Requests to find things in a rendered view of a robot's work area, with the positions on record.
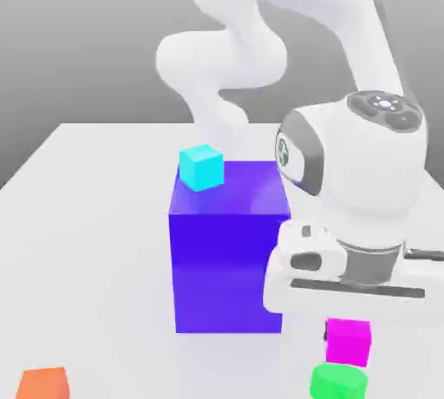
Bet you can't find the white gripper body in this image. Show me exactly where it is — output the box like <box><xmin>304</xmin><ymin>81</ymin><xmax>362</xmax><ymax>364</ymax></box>
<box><xmin>262</xmin><ymin>248</ymin><xmax>444</xmax><ymax>324</ymax></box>

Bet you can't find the small magenta cube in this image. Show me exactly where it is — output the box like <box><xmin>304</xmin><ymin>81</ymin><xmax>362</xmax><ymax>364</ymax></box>
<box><xmin>323</xmin><ymin>317</ymin><xmax>373</xmax><ymax>368</ymax></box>

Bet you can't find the small green cube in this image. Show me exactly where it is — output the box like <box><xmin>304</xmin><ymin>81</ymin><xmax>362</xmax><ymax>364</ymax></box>
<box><xmin>309</xmin><ymin>363</ymin><xmax>369</xmax><ymax>399</ymax></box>

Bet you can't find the small cyan cube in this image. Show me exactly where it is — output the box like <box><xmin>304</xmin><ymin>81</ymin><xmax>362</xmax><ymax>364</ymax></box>
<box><xmin>179</xmin><ymin>144</ymin><xmax>225</xmax><ymax>193</ymax></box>

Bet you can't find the small orange cube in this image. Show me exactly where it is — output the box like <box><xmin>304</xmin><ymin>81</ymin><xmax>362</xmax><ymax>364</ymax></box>
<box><xmin>15</xmin><ymin>366</ymin><xmax>71</xmax><ymax>399</ymax></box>

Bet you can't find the large blue box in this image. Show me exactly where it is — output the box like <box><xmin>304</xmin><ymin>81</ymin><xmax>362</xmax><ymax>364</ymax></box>
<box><xmin>168</xmin><ymin>160</ymin><xmax>291</xmax><ymax>335</ymax></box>

